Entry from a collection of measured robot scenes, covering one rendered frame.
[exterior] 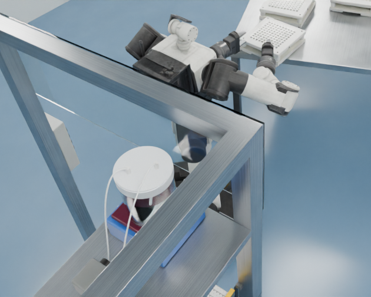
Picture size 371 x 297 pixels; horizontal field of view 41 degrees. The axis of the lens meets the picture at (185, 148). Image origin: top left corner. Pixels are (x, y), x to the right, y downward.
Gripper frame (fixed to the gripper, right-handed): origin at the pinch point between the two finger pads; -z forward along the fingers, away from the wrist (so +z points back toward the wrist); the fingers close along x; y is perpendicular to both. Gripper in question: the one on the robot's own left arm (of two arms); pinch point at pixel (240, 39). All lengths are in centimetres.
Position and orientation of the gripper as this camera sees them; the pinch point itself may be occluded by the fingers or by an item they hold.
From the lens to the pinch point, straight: 256.4
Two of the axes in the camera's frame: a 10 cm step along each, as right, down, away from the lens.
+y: 6.3, 5.3, -5.7
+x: 1.0, 6.7, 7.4
